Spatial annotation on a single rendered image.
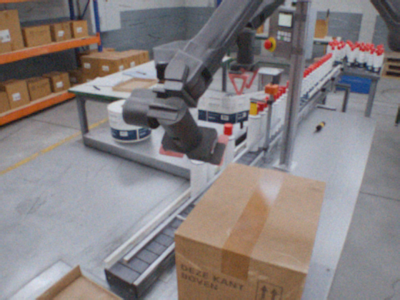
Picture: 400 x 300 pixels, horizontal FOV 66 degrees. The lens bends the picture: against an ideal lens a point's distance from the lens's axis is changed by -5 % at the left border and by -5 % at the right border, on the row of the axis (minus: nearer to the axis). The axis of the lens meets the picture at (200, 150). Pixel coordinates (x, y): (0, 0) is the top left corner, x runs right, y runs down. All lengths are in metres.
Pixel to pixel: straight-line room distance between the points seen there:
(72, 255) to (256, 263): 0.62
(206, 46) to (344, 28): 8.23
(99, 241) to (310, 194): 0.64
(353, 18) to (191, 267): 8.35
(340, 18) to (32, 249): 8.34
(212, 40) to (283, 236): 0.37
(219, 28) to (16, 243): 0.88
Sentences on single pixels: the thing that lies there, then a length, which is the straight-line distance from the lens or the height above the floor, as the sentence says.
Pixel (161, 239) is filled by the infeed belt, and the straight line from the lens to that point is 0.95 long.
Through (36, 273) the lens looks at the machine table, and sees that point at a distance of 1.02.
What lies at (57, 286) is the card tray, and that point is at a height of 0.85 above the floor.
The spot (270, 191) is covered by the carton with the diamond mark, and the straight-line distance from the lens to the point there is 0.72.
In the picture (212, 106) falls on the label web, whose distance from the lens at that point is 1.59.
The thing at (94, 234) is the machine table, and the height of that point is 0.83.
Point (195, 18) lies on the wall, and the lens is 9.77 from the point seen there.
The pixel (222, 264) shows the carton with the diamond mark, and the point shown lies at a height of 1.08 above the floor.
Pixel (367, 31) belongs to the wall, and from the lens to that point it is 8.72.
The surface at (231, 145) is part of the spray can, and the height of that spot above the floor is 1.02.
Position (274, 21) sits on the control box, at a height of 1.42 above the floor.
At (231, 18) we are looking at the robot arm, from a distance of 0.62.
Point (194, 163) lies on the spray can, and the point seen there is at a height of 1.04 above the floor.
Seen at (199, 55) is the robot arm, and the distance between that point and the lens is 0.58.
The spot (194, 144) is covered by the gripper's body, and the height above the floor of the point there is 1.24.
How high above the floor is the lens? 1.51
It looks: 26 degrees down
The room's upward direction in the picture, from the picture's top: straight up
